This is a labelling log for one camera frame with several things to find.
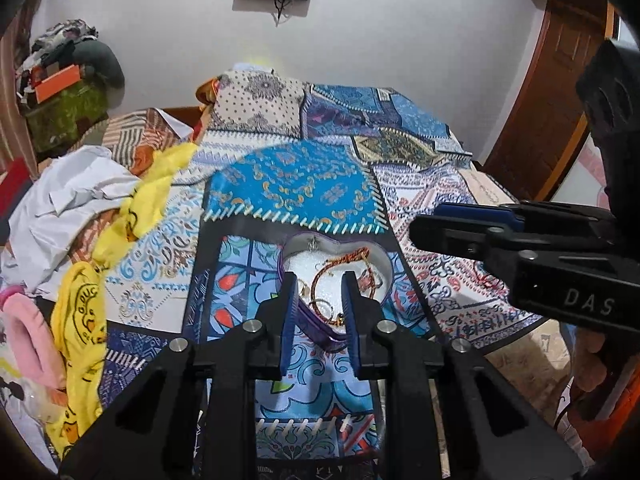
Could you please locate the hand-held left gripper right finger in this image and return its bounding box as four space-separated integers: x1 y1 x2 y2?
341 270 583 480

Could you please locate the white heart-print sliding door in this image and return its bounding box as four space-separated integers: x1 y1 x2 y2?
550 125 617 211

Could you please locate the red braided bracelet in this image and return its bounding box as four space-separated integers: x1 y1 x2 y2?
310 247 373 311

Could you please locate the purple heart-shaped tin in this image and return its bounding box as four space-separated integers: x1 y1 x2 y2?
277 232 392 351

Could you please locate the brown beaded bracelet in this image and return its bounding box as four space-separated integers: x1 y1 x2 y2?
357 260 387 297

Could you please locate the white cloth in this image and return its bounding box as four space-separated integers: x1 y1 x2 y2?
0 145 146 302

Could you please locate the pile of clothes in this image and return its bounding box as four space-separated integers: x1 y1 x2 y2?
30 19 98 57

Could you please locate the wooden door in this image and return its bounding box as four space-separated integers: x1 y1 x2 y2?
482 0 609 202

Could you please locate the person's right hand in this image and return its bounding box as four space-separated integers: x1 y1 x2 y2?
571 327 614 422

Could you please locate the red box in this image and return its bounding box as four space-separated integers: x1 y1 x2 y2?
0 157 34 216

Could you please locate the orange striped bedding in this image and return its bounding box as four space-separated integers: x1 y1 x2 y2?
102 107 206 177

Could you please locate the gold bangle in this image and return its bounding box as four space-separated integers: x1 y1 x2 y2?
310 297 347 329

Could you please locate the striped brown curtain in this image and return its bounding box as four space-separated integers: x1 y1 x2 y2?
0 0 51 176

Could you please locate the orange box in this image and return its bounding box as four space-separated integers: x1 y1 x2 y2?
34 64 82 103

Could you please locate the grey bag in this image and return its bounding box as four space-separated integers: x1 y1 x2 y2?
70 40 126 91

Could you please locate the pink cloth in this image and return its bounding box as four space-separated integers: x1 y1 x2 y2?
0 285 67 392

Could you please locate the yellow printed cloth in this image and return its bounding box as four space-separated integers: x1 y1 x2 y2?
49 142 197 461

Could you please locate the patchwork blanket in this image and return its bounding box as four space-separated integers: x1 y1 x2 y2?
100 70 557 480

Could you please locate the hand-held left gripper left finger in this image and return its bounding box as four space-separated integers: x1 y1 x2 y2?
59 271 301 480

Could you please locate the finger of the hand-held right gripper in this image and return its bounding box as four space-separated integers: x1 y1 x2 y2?
409 214 621 262
433 202 617 227

